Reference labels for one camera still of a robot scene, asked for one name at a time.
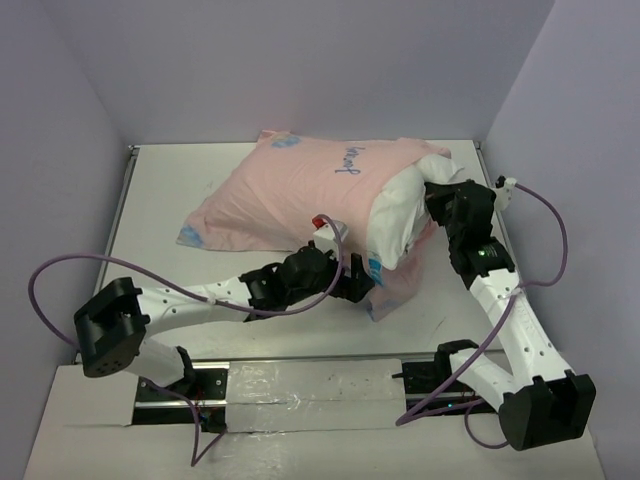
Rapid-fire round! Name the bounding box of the white pillow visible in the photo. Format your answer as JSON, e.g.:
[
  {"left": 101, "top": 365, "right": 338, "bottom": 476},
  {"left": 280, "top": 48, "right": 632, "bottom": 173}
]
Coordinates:
[{"left": 367, "top": 154, "right": 464, "bottom": 270}]

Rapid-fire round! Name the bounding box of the blue and pink printed pillowcase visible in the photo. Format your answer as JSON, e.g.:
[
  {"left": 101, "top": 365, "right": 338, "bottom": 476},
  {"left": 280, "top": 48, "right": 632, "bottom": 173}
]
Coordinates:
[{"left": 177, "top": 131, "right": 453, "bottom": 321}]

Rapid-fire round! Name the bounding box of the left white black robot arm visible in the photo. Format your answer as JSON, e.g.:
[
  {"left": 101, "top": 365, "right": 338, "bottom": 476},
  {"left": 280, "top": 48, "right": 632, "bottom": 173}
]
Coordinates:
[{"left": 74, "top": 243, "right": 375, "bottom": 399}]

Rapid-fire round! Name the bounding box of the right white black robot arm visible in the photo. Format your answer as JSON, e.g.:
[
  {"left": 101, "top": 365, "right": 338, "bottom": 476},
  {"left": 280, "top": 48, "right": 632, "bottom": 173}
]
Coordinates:
[{"left": 425, "top": 177, "right": 596, "bottom": 451}]

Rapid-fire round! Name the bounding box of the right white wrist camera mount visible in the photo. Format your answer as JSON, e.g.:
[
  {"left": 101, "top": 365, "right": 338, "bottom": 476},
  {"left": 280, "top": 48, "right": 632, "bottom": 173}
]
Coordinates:
[{"left": 493, "top": 176, "right": 517, "bottom": 212}]

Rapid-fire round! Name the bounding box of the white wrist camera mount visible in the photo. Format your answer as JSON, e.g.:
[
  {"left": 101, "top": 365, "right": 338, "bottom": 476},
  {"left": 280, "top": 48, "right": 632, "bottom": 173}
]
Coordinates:
[
  {"left": 493, "top": 176, "right": 517, "bottom": 212},
  {"left": 312, "top": 216, "right": 349, "bottom": 253}
]

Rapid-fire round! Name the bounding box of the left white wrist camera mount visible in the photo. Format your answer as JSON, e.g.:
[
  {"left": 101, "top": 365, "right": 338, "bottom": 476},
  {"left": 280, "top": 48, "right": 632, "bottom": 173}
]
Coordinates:
[{"left": 312, "top": 216, "right": 349, "bottom": 253}]

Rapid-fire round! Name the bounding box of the silver base mounting rail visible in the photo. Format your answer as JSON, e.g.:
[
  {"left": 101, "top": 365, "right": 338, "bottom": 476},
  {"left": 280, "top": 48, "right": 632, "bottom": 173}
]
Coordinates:
[{"left": 130, "top": 355, "right": 499, "bottom": 434}]

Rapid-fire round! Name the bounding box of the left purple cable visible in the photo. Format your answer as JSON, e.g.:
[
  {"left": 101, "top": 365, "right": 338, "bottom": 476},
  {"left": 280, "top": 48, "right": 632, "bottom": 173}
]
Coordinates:
[{"left": 27, "top": 214, "right": 346, "bottom": 466}]

